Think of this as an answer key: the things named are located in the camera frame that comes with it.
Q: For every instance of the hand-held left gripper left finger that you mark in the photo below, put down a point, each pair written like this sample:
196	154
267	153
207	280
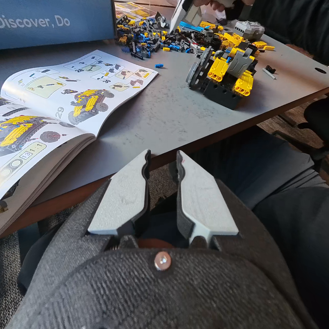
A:
118	205

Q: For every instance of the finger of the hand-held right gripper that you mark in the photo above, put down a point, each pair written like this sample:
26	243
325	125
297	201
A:
179	13

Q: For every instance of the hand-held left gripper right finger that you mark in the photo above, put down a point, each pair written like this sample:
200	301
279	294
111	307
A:
205	205

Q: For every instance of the pile of brick parts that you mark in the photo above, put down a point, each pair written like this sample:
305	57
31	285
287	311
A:
149	36

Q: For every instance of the yellow black brick vehicle model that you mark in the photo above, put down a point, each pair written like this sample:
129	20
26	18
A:
221	77

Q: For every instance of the instruction booklet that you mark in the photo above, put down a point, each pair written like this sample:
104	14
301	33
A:
61	113

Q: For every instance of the person's right forearm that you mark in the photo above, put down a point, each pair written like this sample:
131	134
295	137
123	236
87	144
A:
288	25

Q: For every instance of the grey desk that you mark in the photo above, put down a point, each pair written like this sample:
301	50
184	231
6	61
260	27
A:
169	113

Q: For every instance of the person's right hand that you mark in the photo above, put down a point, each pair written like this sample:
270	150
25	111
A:
221	4

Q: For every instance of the yellow printed sheet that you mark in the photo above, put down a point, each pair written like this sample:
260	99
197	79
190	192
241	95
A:
131	9

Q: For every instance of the loose blue pin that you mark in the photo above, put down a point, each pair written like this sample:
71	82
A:
159	66

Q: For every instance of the blue cardboard box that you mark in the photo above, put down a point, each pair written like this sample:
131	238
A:
56	23

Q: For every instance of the black chair base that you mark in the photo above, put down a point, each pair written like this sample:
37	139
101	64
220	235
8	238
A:
308	128

